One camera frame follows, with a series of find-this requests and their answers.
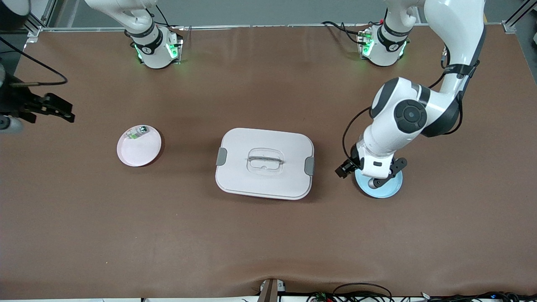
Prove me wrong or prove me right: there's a blue round plate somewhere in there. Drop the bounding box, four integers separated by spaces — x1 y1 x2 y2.
355 168 403 199

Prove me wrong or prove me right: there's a white lidded storage box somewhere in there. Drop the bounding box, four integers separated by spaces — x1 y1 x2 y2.
215 128 315 200

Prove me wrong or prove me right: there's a pink round plate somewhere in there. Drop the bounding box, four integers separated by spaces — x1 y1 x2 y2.
117 125 162 167

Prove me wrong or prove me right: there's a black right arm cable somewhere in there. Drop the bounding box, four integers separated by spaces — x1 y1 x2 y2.
0 37 68 87

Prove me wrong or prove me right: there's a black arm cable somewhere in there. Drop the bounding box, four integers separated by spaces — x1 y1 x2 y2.
0 37 68 87
342 44 481 169

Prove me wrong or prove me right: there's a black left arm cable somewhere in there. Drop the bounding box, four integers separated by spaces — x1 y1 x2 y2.
342 44 481 169

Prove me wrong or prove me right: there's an aluminium frame post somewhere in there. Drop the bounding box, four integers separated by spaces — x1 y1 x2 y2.
502 0 537 34
23 0 57 37

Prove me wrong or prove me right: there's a black looped cable bundle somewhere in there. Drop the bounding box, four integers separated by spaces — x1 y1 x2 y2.
306 283 395 302

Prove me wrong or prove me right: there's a black right base cable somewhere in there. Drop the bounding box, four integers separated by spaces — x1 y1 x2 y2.
145 4 185 31

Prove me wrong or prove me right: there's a black base cable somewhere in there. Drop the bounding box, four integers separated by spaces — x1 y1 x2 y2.
322 20 366 45
145 4 185 31

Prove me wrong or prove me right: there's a black left base cable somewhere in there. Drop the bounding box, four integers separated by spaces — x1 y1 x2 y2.
322 20 366 45

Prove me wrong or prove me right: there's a metal table edge bracket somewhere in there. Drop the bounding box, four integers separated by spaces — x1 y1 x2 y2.
258 278 287 302

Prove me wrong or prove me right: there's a clear table edge rail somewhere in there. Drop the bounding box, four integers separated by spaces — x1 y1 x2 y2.
40 23 506 32

